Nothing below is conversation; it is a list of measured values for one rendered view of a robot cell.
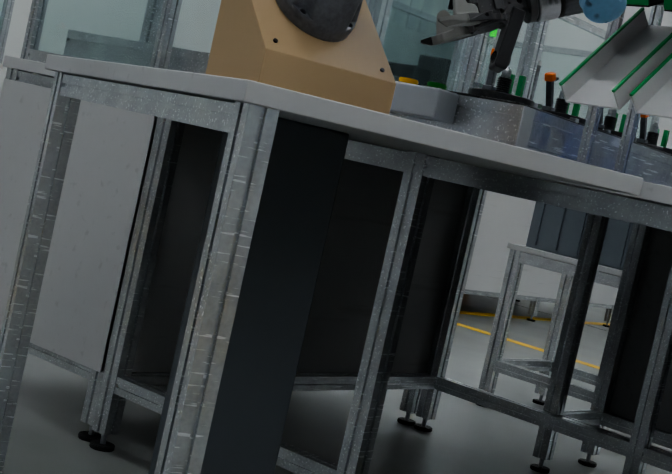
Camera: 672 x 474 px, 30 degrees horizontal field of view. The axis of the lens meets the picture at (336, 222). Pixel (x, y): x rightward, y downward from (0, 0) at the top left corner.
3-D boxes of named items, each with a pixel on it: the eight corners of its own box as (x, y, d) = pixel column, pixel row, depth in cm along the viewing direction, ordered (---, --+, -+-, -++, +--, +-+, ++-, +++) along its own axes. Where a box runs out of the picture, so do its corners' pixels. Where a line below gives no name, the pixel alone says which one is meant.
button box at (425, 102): (433, 118, 243) (440, 87, 242) (350, 103, 256) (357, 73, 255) (453, 124, 248) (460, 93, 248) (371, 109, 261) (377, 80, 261)
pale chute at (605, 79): (619, 110, 234) (613, 90, 232) (565, 102, 244) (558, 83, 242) (702, 30, 246) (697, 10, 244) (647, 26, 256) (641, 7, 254)
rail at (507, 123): (512, 157, 239) (525, 101, 239) (192, 93, 294) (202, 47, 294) (527, 160, 243) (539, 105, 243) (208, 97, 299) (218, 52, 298)
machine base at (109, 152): (88, 444, 296) (164, 86, 292) (-62, 371, 335) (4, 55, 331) (419, 426, 405) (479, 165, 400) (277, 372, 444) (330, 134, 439)
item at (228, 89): (243, 101, 161) (248, 79, 160) (44, 68, 238) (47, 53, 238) (640, 196, 196) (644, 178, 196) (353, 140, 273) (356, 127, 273)
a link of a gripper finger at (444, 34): (421, 19, 235) (465, 3, 231) (428, 49, 235) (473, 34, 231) (414, 17, 232) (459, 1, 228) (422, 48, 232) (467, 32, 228)
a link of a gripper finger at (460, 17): (431, -6, 218) (464, -5, 225) (439, 27, 218) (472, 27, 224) (444, -12, 216) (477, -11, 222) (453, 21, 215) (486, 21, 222)
